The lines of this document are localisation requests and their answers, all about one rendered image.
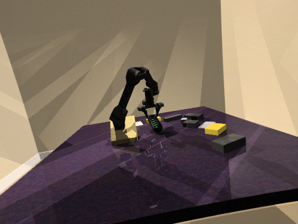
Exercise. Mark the dark grey controller unit with white label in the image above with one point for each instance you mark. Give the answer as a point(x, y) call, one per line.
point(155, 123)

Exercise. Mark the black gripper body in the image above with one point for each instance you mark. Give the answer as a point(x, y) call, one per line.
point(150, 104)

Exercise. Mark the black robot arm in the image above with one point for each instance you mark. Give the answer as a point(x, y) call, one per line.
point(133, 77)

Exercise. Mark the white flat bar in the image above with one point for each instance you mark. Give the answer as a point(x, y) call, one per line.
point(205, 125)

